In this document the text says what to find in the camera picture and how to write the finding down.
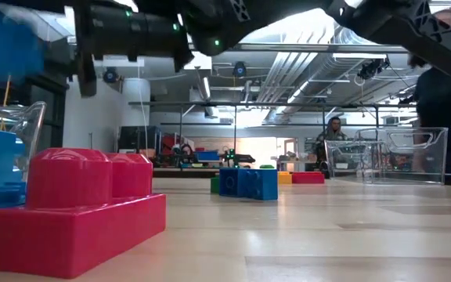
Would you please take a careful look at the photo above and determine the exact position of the black background rack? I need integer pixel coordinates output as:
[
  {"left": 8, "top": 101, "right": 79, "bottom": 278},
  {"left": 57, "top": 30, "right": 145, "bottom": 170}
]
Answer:
[{"left": 128, "top": 100, "right": 418, "bottom": 173}]

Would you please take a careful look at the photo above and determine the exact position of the blue storage bin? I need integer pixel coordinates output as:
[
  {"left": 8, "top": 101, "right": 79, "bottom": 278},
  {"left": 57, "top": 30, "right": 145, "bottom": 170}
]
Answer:
[{"left": 193, "top": 150, "right": 222, "bottom": 163}]

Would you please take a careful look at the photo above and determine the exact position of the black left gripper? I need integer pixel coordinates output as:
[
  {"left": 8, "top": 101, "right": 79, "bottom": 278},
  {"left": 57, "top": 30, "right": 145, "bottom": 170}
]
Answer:
[{"left": 72, "top": 0, "right": 195, "bottom": 97}]

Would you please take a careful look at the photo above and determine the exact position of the long ceiling light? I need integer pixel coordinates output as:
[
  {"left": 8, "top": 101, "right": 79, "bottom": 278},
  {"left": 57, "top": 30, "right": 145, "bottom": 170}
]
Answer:
[{"left": 331, "top": 52, "right": 388, "bottom": 61}]

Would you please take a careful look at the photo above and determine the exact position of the large red block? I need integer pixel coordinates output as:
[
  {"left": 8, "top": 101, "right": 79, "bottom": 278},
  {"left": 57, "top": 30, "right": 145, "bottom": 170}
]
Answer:
[{"left": 0, "top": 147, "right": 168, "bottom": 280}]

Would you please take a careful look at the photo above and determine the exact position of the clear plastic bin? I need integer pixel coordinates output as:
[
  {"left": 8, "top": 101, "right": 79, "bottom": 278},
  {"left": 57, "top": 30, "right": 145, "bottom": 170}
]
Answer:
[
  {"left": 0, "top": 100, "right": 48, "bottom": 185},
  {"left": 323, "top": 126, "right": 449, "bottom": 186}
]

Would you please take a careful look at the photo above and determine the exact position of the blue round fan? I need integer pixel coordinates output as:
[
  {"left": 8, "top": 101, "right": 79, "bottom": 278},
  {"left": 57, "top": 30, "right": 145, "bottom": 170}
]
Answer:
[
  {"left": 103, "top": 67, "right": 121, "bottom": 85},
  {"left": 232, "top": 60, "right": 248, "bottom": 78}
]

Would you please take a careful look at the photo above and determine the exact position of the black equipment case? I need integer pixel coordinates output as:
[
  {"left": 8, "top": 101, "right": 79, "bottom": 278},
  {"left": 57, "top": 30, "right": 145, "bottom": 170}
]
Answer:
[{"left": 117, "top": 125, "right": 162, "bottom": 154}]

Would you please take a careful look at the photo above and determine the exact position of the person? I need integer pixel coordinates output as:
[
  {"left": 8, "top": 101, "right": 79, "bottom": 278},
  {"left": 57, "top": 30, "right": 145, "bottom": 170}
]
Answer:
[
  {"left": 313, "top": 116, "right": 348, "bottom": 173},
  {"left": 406, "top": 5, "right": 451, "bottom": 175}
]

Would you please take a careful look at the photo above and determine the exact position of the yellow block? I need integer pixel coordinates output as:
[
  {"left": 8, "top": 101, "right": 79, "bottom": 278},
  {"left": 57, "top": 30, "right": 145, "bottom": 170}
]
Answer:
[{"left": 277, "top": 171, "right": 294, "bottom": 186}]

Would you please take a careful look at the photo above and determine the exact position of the black ceiling device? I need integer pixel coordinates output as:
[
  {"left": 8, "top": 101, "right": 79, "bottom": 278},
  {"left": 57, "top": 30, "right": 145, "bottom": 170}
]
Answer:
[{"left": 356, "top": 57, "right": 391, "bottom": 81}]

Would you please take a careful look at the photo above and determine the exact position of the white cylindrical tank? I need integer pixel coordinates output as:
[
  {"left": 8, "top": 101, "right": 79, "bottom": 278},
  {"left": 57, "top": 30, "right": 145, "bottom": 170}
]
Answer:
[{"left": 122, "top": 77, "right": 152, "bottom": 128}]

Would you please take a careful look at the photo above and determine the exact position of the yellow cable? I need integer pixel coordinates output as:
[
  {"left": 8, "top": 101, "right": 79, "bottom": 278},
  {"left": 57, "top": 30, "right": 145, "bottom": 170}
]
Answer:
[{"left": 0, "top": 73, "right": 13, "bottom": 132}]

